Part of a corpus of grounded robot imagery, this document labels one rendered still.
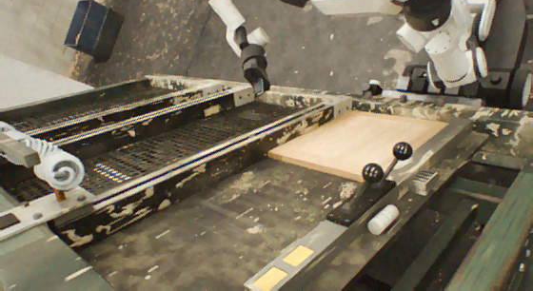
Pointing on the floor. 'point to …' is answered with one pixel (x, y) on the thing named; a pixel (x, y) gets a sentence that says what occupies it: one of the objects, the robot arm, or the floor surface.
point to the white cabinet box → (31, 83)
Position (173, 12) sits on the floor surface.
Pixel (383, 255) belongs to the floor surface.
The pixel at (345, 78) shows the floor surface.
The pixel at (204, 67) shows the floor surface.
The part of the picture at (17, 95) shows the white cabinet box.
